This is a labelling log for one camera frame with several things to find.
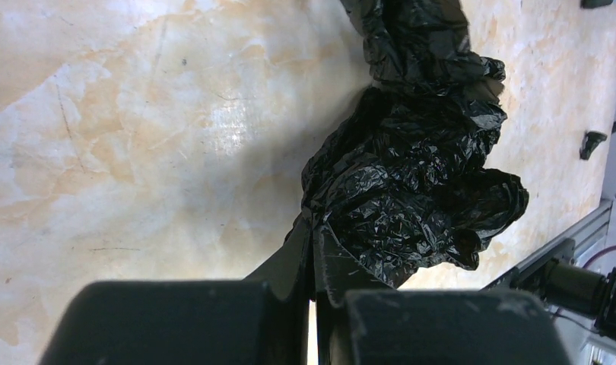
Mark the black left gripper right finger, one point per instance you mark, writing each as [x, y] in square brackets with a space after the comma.
[360, 320]

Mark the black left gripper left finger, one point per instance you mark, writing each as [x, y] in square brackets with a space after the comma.
[261, 319]

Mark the black trash bag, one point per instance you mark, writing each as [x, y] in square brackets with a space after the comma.
[402, 182]

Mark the small black plastic clip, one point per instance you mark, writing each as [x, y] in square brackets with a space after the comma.
[591, 141]

